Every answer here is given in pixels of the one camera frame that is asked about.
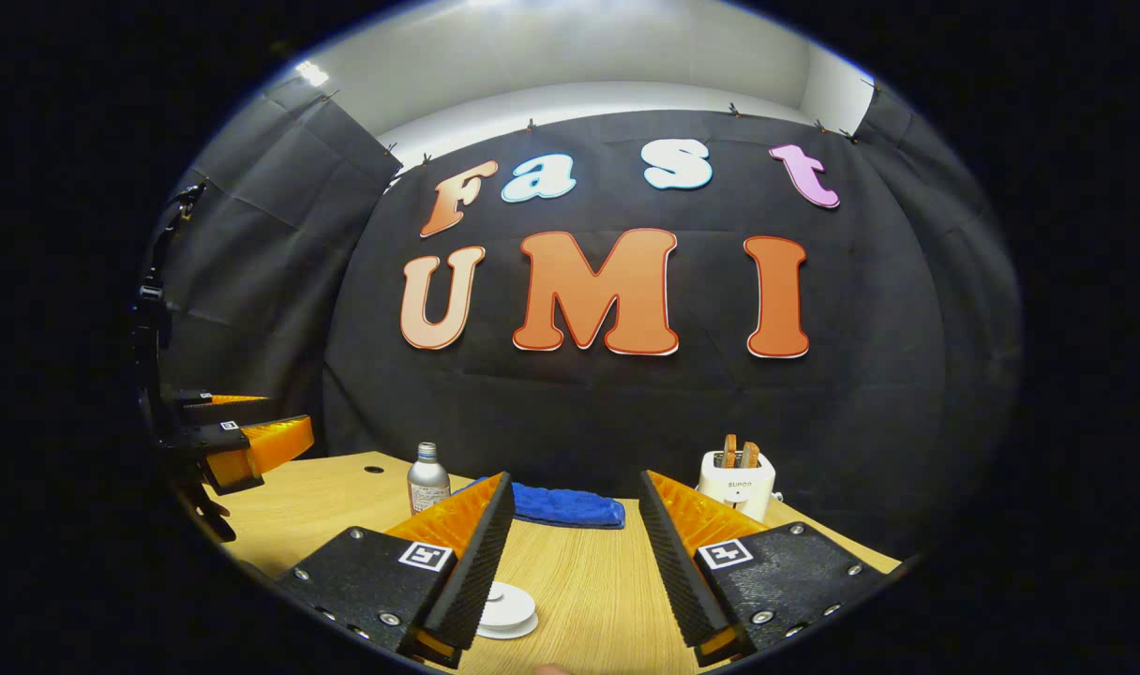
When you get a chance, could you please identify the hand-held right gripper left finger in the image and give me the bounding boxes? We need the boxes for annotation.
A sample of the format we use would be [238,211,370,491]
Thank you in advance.
[275,471,517,668]

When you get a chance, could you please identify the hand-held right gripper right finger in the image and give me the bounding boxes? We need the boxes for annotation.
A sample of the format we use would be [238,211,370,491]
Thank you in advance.
[637,470,904,668]

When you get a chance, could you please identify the black backdrop cloth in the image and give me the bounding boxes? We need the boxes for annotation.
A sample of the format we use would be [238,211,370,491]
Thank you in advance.
[157,70,1026,563]

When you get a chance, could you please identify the blue towel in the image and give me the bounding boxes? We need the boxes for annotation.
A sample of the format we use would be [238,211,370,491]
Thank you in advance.
[453,476,626,530]

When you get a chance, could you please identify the white teacup lid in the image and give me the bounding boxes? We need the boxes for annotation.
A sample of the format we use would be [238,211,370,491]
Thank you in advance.
[481,581,537,625]

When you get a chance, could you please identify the silver water bottle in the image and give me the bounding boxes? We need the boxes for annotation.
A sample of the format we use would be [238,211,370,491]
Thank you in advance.
[407,442,452,517]

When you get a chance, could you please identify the white toaster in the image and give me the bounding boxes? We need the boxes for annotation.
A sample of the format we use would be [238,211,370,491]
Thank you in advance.
[697,450,777,524]

